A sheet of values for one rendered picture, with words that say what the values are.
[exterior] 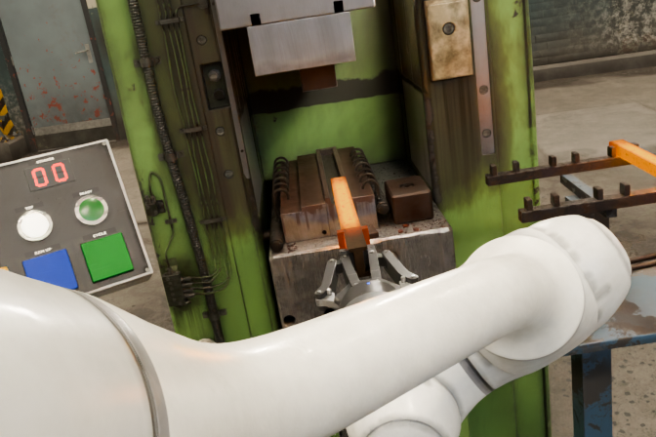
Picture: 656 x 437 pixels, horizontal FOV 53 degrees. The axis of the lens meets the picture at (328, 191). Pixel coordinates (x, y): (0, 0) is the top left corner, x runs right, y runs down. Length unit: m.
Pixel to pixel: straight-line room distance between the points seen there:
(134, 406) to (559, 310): 0.41
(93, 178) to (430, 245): 0.68
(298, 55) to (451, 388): 0.85
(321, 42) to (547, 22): 6.34
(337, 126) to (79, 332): 1.66
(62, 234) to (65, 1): 6.72
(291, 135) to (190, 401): 1.62
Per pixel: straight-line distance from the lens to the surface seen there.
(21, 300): 0.17
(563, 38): 7.62
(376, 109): 1.82
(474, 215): 1.59
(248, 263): 1.58
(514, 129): 1.57
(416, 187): 1.42
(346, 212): 1.06
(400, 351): 0.37
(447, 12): 1.46
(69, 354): 0.17
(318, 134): 1.82
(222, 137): 1.48
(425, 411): 0.57
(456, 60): 1.47
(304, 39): 1.30
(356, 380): 0.35
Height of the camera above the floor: 1.44
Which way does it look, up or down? 18 degrees down
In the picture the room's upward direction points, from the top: 9 degrees counter-clockwise
